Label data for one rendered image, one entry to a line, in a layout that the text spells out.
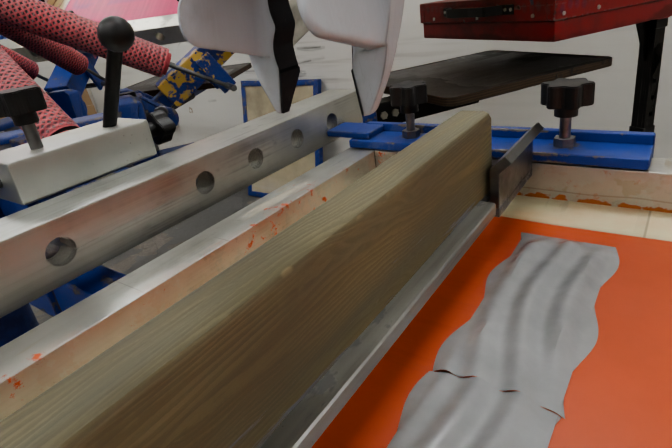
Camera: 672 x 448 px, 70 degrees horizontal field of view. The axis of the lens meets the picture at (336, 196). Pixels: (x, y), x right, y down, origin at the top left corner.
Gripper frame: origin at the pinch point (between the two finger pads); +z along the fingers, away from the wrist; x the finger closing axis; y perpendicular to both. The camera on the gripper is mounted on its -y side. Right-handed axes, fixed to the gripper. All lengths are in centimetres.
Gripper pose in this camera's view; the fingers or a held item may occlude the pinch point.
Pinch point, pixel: (328, 82)
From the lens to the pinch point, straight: 24.2
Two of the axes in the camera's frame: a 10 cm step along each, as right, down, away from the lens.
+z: 1.3, 9.1, 3.9
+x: 8.2, 1.2, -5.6
